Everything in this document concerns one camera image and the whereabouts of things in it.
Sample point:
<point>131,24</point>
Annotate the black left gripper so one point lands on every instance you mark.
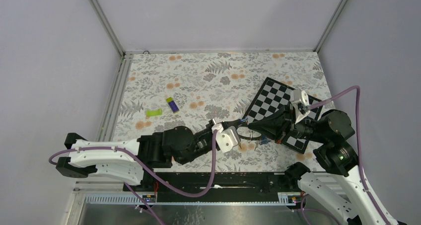
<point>227,125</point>

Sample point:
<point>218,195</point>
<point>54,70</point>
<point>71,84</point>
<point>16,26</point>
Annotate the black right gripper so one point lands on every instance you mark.
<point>273,125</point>

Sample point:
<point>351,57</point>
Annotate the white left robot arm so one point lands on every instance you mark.
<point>128,160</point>

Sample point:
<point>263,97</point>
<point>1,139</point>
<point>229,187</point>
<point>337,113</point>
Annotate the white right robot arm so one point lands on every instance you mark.
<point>335,155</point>

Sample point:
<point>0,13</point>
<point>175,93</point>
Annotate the black white chessboard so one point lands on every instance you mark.
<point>271,96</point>

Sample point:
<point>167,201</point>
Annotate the purple yellow marker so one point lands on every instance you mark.
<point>173,106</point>

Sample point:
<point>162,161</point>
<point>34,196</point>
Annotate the green marker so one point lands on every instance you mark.
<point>152,113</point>

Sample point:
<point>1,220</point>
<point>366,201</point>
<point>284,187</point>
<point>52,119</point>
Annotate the black front rail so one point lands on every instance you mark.
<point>192,182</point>

